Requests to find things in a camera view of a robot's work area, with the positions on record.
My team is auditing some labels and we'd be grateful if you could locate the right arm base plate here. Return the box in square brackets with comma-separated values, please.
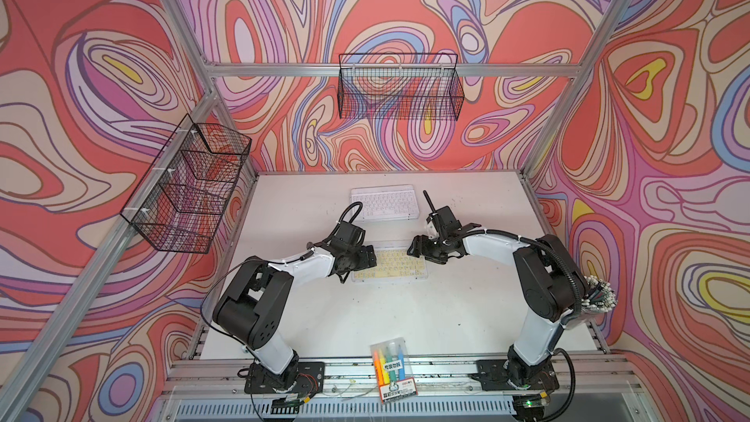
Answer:
[469, 359, 560, 392]

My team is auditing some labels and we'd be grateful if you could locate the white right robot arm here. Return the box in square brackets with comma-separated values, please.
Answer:
[407, 206, 589, 388]

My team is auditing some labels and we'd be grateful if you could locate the white key keyboard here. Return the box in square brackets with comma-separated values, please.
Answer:
[350, 185, 420, 222]

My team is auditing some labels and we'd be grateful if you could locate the black wire basket left wall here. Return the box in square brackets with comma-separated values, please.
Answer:
[120, 115, 252, 254]

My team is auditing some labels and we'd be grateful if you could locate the black wire basket wall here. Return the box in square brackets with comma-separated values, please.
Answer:
[337, 51, 465, 121]
[120, 115, 252, 254]

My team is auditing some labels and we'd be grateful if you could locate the black wire basket back wall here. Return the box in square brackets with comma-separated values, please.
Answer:
[337, 51, 465, 121]

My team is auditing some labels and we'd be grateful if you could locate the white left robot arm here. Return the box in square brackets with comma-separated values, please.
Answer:
[212, 221, 377, 377]

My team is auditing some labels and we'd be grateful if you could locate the aluminium front rail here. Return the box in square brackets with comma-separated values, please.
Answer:
[147, 354, 659, 421]

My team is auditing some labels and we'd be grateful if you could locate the highlighter marker pack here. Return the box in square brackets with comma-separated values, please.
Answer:
[370, 338, 418, 404]

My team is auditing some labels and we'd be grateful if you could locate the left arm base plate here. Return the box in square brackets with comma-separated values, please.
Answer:
[237, 361, 325, 396]

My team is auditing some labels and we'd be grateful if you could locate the bundle of pens in cup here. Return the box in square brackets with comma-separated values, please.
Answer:
[582, 275, 617, 314]

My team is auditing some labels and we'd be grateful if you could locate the yellow key keyboard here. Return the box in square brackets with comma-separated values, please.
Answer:
[352, 247, 429, 284]

